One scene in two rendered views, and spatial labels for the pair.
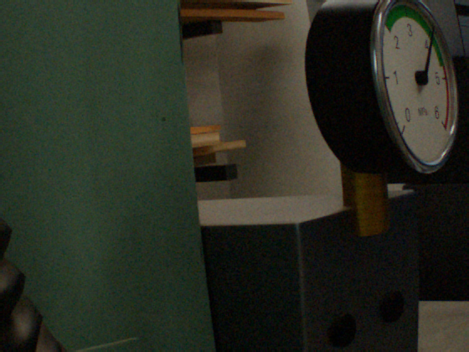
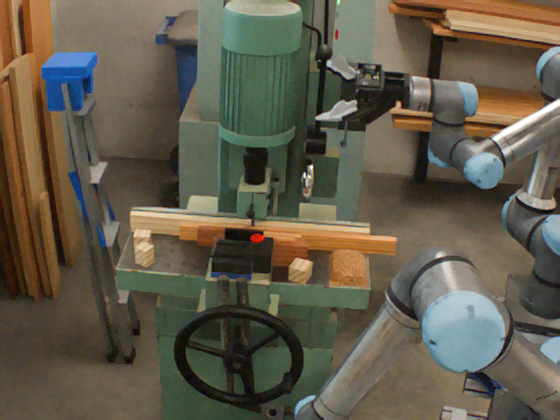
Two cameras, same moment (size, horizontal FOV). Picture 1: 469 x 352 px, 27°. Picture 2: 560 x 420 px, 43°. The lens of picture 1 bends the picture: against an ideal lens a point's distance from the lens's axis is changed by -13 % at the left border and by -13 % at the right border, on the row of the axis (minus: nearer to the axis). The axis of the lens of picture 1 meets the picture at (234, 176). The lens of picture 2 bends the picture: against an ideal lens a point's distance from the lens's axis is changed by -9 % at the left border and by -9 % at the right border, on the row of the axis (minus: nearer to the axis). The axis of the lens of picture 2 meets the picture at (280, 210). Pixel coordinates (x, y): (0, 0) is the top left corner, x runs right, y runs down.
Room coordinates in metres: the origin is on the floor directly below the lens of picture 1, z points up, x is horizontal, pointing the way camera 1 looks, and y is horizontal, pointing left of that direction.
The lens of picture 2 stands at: (-0.66, -1.06, 1.91)
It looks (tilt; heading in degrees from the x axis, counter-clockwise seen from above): 29 degrees down; 53
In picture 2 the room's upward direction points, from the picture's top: 3 degrees clockwise
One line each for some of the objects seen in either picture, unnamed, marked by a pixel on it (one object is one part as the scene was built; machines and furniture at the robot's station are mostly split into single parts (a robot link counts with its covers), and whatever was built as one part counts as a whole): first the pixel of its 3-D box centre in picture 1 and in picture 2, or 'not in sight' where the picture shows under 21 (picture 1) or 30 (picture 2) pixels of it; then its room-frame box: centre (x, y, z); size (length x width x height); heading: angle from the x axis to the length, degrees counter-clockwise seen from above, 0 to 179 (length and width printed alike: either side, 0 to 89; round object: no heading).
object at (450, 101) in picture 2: not in sight; (451, 99); (0.55, -0.05, 1.35); 0.11 x 0.08 x 0.09; 142
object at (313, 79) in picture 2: not in sight; (324, 93); (0.52, 0.35, 1.23); 0.09 x 0.08 x 0.15; 51
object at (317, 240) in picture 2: not in sight; (287, 238); (0.34, 0.22, 0.92); 0.54 x 0.02 x 0.04; 141
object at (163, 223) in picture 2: not in sight; (248, 230); (0.27, 0.30, 0.93); 0.60 x 0.02 x 0.05; 141
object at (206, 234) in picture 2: not in sight; (247, 239); (0.25, 0.27, 0.92); 0.25 x 0.02 x 0.05; 141
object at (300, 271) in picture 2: not in sight; (300, 271); (0.28, 0.09, 0.92); 0.05 x 0.04 x 0.04; 33
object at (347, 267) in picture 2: not in sight; (348, 262); (0.40, 0.06, 0.92); 0.14 x 0.09 x 0.04; 51
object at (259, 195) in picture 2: not in sight; (255, 194); (0.28, 0.29, 1.03); 0.14 x 0.07 x 0.09; 51
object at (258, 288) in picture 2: not in sight; (239, 281); (0.14, 0.13, 0.92); 0.15 x 0.13 x 0.09; 141
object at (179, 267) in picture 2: not in sight; (242, 277); (0.19, 0.20, 0.87); 0.61 x 0.30 x 0.06; 141
